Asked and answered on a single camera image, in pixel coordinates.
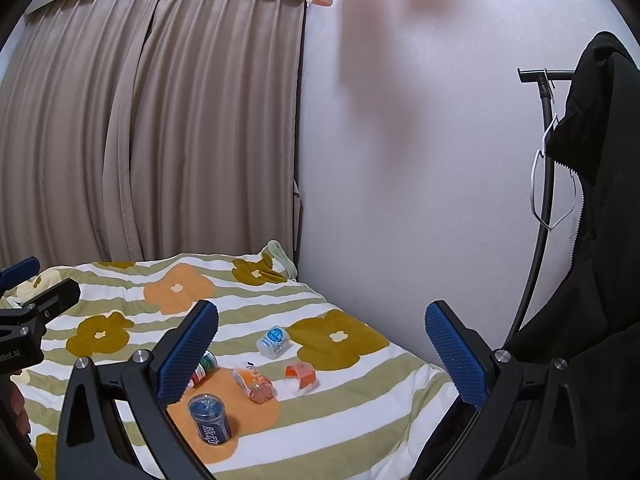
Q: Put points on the pale green cloth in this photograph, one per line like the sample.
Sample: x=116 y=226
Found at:
x=281 y=256

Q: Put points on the floral striped blanket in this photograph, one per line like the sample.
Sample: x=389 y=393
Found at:
x=350 y=405

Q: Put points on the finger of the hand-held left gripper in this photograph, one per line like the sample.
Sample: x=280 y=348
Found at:
x=52 y=299
x=21 y=268

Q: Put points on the black coat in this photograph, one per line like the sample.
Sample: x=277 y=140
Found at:
x=600 y=270

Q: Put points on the clear cup with orange band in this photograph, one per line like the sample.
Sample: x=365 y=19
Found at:
x=301 y=379

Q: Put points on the white blue-labelled plastic cup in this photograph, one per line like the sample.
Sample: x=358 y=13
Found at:
x=274 y=342

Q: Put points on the black clothes rack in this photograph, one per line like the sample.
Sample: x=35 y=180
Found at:
x=545 y=195

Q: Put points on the dark blue drink can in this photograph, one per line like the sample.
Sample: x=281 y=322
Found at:
x=210 y=422

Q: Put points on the person's left hand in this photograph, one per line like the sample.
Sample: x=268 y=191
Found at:
x=19 y=402

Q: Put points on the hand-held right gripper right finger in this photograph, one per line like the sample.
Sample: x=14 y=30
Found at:
x=456 y=357

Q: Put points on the beige curtain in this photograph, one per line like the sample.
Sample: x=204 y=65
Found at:
x=150 y=110

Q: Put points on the orange snack packet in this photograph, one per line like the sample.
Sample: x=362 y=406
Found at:
x=253 y=385

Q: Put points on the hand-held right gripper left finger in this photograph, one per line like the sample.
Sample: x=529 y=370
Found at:
x=189 y=357

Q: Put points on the green and red can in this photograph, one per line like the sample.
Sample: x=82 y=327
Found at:
x=206 y=367

